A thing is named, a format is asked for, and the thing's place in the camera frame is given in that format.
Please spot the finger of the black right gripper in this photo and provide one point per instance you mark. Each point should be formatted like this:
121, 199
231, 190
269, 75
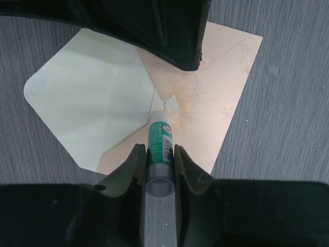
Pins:
171, 30

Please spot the pink envelope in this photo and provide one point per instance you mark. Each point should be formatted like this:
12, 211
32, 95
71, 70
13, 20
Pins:
97, 95

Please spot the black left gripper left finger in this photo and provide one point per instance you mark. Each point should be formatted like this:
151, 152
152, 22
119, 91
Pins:
105, 214

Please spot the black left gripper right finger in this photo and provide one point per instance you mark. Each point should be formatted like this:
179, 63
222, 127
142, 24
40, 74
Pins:
224, 212

